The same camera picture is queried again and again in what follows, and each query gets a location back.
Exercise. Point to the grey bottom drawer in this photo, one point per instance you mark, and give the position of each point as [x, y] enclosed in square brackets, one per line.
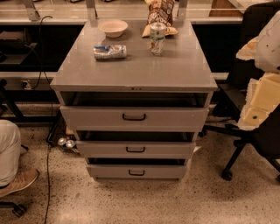
[108, 171]

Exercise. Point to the grey drawer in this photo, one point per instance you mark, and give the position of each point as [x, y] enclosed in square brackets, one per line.
[128, 149]
[108, 171]
[134, 118]

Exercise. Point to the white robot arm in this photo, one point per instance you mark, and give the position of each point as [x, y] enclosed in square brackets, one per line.
[263, 94]

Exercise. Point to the grey drawer cabinet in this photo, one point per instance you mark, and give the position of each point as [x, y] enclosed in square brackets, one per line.
[179, 78]

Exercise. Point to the grey top drawer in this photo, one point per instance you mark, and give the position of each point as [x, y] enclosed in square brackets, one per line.
[134, 118]

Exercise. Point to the grey middle drawer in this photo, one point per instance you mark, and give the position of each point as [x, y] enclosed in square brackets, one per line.
[128, 149]

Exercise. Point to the clear plastic water bottle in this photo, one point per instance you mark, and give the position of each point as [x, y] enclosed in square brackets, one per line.
[157, 38]

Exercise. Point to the beige paper bowl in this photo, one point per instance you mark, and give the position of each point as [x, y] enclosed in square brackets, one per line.
[113, 28]

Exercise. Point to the black office chair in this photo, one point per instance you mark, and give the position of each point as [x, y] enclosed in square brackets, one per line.
[265, 138]

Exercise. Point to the brown chip bag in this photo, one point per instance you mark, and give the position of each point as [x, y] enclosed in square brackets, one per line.
[160, 11]

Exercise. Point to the person leg beige trousers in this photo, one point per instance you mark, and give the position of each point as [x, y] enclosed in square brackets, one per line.
[10, 144]

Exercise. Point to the tan sneaker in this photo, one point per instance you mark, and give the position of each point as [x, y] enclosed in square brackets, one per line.
[22, 180]

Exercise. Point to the black chair base left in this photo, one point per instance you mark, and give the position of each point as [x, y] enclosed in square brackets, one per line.
[19, 210]

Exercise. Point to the long white counter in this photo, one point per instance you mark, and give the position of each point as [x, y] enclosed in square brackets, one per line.
[32, 10]

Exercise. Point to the wall power outlet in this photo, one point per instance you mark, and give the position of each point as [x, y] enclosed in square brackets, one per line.
[26, 84]

